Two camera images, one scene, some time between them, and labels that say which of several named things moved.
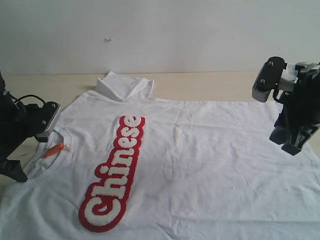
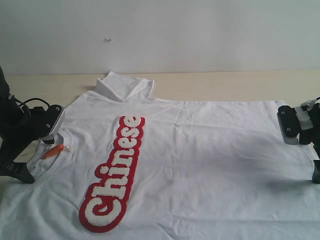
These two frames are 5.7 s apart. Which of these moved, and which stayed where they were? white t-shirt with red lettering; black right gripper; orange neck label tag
Moved: black right gripper
Stayed: orange neck label tag; white t-shirt with red lettering
